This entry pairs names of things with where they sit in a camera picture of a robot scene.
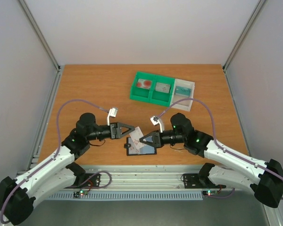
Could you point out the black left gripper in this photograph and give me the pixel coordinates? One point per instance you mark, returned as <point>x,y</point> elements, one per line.
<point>115,128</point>

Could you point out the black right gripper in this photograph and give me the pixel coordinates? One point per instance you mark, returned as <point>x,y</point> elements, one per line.
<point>157,139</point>

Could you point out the grey white card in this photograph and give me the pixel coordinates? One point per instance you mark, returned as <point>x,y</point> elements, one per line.
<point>135,136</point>

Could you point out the black leather card holder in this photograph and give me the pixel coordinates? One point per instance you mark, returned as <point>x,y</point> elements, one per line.
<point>131,150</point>

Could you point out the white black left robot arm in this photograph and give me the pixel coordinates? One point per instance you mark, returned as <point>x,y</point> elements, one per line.
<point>19,196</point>

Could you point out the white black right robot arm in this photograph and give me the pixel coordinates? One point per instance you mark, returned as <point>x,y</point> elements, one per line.
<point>263,179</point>

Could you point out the grey card in bin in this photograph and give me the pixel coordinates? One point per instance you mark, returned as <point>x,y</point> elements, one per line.
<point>162,87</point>

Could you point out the red dotted card in bin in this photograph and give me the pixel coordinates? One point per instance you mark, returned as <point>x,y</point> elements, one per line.
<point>144,84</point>

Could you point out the teal card in bin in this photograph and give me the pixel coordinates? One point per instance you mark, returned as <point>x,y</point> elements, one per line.
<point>182,91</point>

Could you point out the white right bin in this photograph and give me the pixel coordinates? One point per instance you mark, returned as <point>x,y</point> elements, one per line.
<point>186,104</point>

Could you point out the green middle bin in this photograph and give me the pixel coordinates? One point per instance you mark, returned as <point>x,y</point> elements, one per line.
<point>160,98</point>

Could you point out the green bin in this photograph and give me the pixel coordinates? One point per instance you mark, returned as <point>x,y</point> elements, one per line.
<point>142,94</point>
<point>160,98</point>

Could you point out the green left bin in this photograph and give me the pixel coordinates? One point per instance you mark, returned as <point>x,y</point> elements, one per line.
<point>142,94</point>

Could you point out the left controller board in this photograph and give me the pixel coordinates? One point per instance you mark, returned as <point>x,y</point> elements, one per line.
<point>81,193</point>

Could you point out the controller board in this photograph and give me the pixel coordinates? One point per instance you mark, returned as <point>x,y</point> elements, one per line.
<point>81,193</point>
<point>211,192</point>

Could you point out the right controller board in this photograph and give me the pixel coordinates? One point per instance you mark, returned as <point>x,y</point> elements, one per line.
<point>211,192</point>

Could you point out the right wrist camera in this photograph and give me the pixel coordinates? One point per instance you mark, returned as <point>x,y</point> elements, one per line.
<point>155,120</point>

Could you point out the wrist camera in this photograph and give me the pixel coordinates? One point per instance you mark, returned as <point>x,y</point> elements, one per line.
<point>111,114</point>
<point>155,120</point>

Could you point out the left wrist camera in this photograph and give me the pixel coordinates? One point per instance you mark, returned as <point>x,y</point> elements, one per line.
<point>111,114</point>

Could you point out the aluminium frame rail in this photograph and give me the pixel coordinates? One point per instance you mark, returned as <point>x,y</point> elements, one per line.
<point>164,177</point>

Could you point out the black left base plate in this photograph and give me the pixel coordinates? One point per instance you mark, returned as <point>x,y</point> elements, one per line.
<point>94,180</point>

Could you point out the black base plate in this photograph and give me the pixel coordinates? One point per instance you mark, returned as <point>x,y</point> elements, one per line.
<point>94,180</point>
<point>192,181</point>

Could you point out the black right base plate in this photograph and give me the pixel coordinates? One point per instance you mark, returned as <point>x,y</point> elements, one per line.
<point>192,181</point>

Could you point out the grey slotted cable duct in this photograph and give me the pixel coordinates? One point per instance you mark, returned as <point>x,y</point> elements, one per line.
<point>100,196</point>

